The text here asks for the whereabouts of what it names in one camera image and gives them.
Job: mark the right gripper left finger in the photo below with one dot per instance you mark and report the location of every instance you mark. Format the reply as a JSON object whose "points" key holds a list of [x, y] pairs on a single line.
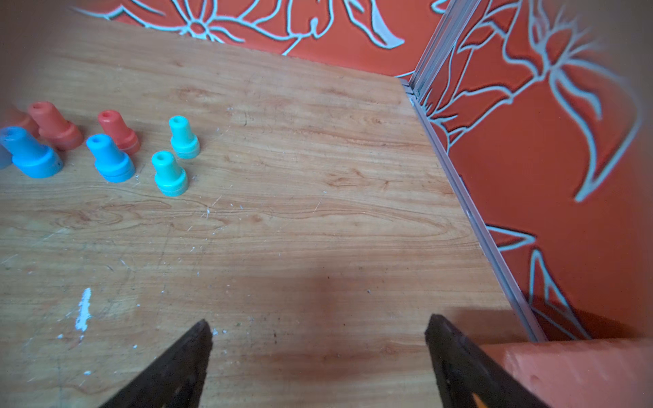
{"points": [[176, 378]]}

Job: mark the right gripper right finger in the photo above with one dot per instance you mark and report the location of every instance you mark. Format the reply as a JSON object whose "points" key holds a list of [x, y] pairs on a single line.
{"points": [[466, 375]]}

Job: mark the blue stamp body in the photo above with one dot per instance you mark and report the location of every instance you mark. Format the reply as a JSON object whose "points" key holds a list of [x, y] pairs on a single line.
{"points": [[5, 158], [34, 159], [114, 166]]}

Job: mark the red stamp body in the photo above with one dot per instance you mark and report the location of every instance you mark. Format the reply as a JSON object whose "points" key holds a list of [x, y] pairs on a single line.
{"points": [[123, 136], [62, 134], [13, 117]]}

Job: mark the orange plastic tool case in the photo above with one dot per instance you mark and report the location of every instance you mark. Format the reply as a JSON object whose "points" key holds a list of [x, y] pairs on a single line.
{"points": [[592, 373]]}

